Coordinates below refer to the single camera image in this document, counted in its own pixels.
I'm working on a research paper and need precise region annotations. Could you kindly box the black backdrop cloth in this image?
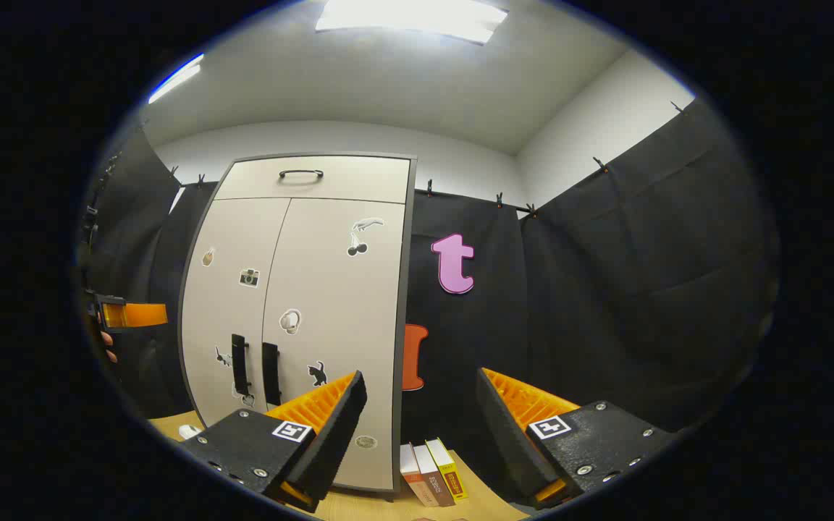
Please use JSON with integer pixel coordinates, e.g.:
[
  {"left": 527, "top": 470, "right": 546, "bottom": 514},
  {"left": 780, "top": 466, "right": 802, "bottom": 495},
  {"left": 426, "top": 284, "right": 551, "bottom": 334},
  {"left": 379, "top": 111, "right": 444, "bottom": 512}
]
[{"left": 84, "top": 98, "right": 780, "bottom": 500}]

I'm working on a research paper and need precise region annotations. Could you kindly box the beige cabinet door camera sticker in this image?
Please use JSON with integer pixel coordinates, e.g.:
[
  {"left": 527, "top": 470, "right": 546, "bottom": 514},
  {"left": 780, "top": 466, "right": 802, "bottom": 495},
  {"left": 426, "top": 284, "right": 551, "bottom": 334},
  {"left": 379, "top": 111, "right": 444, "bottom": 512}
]
[{"left": 180, "top": 197, "right": 292, "bottom": 428}]

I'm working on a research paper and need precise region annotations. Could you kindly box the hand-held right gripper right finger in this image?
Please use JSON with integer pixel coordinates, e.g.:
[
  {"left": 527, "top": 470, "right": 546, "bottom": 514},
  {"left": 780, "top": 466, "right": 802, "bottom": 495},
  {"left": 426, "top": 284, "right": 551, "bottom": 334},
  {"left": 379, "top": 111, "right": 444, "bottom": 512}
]
[{"left": 476, "top": 368, "right": 678, "bottom": 509}]

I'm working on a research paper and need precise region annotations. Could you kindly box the white and red book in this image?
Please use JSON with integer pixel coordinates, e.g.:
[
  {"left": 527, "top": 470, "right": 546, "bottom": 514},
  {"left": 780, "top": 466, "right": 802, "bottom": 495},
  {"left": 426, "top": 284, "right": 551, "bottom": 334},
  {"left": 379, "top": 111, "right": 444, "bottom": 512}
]
[{"left": 400, "top": 443, "right": 432, "bottom": 507}]

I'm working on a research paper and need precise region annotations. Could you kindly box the beige cabinet door headphone sticker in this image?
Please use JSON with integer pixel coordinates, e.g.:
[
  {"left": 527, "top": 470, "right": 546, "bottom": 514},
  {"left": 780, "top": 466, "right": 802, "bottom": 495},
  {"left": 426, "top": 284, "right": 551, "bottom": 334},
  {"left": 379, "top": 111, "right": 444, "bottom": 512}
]
[{"left": 261, "top": 197, "right": 408, "bottom": 493}]

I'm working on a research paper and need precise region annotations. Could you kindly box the beige double-door shoe cabinet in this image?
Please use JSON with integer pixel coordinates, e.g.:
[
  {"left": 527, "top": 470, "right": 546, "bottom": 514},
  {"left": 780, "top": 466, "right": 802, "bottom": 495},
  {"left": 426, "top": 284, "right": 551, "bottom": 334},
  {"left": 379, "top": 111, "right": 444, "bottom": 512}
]
[{"left": 177, "top": 152, "right": 418, "bottom": 501}]

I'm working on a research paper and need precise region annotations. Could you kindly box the narrow ceiling light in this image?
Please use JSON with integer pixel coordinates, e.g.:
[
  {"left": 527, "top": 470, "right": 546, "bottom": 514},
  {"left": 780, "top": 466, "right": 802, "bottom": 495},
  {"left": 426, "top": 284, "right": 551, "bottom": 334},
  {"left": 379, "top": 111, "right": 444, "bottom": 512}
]
[{"left": 147, "top": 53, "right": 205, "bottom": 104}]

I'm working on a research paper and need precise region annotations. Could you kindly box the beige cabinet drawer front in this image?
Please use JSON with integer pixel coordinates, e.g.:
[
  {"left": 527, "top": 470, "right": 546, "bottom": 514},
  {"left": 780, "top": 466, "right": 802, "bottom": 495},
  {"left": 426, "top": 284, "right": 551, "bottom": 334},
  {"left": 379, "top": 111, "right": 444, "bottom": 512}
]
[{"left": 213, "top": 156, "right": 412, "bottom": 205}]

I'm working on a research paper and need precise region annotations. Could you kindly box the brown book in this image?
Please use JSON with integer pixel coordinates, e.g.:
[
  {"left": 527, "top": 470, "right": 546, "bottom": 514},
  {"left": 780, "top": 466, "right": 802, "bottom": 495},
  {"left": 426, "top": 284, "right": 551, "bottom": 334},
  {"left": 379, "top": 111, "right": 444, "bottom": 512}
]
[{"left": 413, "top": 443, "right": 456, "bottom": 507}]

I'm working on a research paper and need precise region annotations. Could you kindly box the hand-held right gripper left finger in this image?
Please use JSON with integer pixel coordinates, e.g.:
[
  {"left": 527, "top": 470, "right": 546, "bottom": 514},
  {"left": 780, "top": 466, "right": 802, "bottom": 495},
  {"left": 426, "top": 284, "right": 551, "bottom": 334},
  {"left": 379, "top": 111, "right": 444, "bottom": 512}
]
[{"left": 180, "top": 370, "right": 368, "bottom": 514}]

